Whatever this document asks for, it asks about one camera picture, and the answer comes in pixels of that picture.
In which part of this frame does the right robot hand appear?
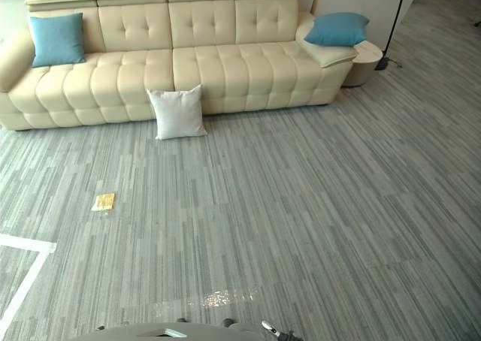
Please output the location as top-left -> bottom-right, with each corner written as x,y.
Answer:
261,319 -> 299,341

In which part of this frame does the clear shiny floor film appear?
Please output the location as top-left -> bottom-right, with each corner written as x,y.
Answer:
153,285 -> 261,316

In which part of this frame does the yellow flat packet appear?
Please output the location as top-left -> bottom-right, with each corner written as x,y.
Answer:
90,192 -> 116,213

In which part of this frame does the white square cushion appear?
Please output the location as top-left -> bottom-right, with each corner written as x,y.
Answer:
146,83 -> 209,141

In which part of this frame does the cream leather tufted sofa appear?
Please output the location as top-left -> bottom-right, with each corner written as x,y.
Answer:
0,0 -> 358,132

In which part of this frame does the white floor tape line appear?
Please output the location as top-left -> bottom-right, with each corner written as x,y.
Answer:
0,233 -> 58,329

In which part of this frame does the round beige side table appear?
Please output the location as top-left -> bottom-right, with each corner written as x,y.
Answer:
340,40 -> 385,88

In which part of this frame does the black floor lamp stand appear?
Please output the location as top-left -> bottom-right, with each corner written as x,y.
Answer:
374,0 -> 410,72

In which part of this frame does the square blue cushion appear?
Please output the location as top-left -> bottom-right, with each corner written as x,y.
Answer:
29,12 -> 88,69

